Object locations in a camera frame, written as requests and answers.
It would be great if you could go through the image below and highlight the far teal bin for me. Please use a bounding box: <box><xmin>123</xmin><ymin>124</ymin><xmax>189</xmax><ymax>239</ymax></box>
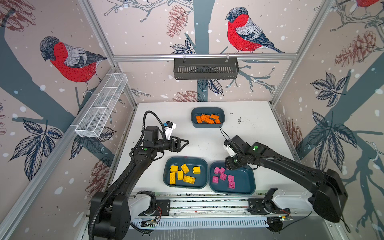
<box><xmin>191</xmin><ymin>107</ymin><xmax>226</xmax><ymax>128</ymax></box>

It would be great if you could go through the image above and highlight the white mesh wall shelf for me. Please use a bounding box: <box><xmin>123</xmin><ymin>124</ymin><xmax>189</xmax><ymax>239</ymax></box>
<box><xmin>75</xmin><ymin>73</ymin><xmax>128</xmax><ymax>138</ymax></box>

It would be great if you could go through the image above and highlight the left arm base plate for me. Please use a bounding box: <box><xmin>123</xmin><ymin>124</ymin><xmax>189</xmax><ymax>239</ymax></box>
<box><xmin>129</xmin><ymin>199</ymin><xmax>171</xmax><ymax>219</ymax></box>

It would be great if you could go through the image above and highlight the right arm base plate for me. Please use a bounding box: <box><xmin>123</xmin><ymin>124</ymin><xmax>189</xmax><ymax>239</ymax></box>
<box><xmin>247</xmin><ymin>199</ymin><xmax>291</xmax><ymax>216</ymax></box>

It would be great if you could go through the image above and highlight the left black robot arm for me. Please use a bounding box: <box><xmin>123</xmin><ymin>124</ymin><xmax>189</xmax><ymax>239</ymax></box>
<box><xmin>88</xmin><ymin>121</ymin><xmax>189</xmax><ymax>240</ymax></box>

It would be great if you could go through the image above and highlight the aluminium mounting rail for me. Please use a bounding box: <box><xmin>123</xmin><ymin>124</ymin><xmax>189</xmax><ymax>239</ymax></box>
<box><xmin>85</xmin><ymin>194</ymin><xmax>331</xmax><ymax>218</ymax></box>

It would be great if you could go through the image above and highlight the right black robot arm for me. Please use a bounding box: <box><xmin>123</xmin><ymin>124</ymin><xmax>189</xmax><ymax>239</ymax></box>
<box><xmin>224</xmin><ymin>136</ymin><xmax>348</xmax><ymax>223</ymax></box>

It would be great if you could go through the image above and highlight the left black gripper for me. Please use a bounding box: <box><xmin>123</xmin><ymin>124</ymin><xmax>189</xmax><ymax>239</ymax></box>
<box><xmin>154</xmin><ymin>134</ymin><xmax>189</xmax><ymax>153</ymax></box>

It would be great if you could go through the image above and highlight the orange long lego brick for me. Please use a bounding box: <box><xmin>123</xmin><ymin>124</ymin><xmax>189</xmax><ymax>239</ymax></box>
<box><xmin>201</xmin><ymin>115</ymin><xmax>215</xmax><ymax>124</ymax></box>

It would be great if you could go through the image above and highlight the teal bin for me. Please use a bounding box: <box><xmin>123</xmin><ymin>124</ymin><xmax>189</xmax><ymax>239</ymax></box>
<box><xmin>191</xmin><ymin>107</ymin><xmax>226</xmax><ymax>128</ymax></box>
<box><xmin>208</xmin><ymin>161</ymin><xmax>256</xmax><ymax>195</ymax></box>
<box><xmin>163</xmin><ymin>157</ymin><xmax>208</xmax><ymax>189</ymax></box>

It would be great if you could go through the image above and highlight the black hanging wire basket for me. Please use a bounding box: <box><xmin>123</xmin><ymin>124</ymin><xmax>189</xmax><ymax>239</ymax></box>
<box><xmin>174</xmin><ymin>58</ymin><xmax>239</xmax><ymax>80</ymax></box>

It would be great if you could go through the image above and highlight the yellow long lego brick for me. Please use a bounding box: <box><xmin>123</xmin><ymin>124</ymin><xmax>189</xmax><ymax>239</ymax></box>
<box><xmin>183</xmin><ymin>176</ymin><xmax>196</xmax><ymax>184</ymax></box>
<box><xmin>169</xmin><ymin>172</ymin><xmax>177</xmax><ymax>185</ymax></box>

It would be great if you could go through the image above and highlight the near left teal bin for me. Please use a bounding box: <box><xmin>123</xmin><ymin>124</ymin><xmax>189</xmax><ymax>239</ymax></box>
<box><xmin>163</xmin><ymin>157</ymin><xmax>208</xmax><ymax>189</ymax></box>

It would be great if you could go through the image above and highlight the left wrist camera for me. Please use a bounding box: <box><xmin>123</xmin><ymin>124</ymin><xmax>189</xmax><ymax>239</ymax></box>
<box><xmin>163</xmin><ymin>121</ymin><xmax>177</xmax><ymax>140</ymax></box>

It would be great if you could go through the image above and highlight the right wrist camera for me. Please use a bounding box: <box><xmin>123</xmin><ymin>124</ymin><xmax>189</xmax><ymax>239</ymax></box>
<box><xmin>224</xmin><ymin>140</ymin><xmax>238</xmax><ymax>158</ymax></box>

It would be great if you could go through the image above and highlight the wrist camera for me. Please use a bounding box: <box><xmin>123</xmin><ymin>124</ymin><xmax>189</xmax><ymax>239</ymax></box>
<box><xmin>163</xmin><ymin>121</ymin><xmax>177</xmax><ymax>140</ymax></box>
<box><xmin>224</xmin><ymin>140</ymin><xmax>238</xmax><ymax>158</ymax></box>

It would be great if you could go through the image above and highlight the yellow tall lego brick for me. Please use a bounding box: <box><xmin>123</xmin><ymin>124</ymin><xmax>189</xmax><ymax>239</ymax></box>
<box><xmin>177</xmin><ymin>171</ymin><xmax>184</xmax><ymax>181</ymax></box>

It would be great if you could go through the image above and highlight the yellow square lego brick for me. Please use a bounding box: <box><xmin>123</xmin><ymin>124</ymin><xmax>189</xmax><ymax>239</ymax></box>
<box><xmin>193</xmin><ymin>167</ymin><xmax>201</xmax><ymax>175</ymax></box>

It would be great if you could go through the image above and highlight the near right teal bin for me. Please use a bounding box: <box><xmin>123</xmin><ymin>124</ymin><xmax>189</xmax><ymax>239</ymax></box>
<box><xmin>208</xmin><ymin>161</ymin><xmax>256</xmax><ymax>195</ymax></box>

